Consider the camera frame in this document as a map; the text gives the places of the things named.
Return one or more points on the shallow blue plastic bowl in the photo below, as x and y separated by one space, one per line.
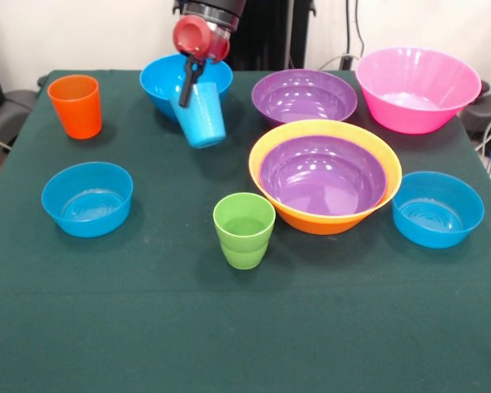
438 213
88 209

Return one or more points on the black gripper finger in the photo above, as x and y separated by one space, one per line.
188 84
200 71

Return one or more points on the green plastic cup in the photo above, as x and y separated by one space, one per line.
243 233

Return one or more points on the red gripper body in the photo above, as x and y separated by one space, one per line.
200 39

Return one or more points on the light blue plastic cup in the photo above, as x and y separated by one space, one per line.
202 118

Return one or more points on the black rounded equipment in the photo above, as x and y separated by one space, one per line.
489 110

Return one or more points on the orange plastic bowl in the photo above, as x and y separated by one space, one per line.
319 223

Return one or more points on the pink plastic bowl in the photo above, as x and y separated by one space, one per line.
417 98

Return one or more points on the purple plastic bowl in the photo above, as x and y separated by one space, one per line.
323 180
303 98

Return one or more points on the black power plug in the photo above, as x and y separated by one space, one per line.
345 62

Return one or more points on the deep blue plastic bowl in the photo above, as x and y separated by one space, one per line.
159 86

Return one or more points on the dark green tablecloth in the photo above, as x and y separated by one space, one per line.
245 327

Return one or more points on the orange plastic cup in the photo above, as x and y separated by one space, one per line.
75 110

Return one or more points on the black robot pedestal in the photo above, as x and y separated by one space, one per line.
270 32

